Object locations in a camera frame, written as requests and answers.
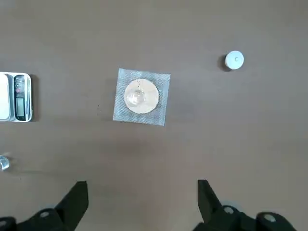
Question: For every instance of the silver digital balance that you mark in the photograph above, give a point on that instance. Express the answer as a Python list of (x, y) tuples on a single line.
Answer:
[(12, 96)]

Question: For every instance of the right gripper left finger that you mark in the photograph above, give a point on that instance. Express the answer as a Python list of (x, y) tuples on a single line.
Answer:
[(69, 204)]

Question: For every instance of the white lamp cap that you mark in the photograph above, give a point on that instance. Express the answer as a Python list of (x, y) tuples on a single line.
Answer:
[(234, 59)]

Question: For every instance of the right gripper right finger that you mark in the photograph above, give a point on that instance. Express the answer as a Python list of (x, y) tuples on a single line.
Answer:
[(211, 209)]

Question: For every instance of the small glass beaker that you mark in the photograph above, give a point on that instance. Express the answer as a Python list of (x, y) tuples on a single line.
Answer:
[(4, 163)]

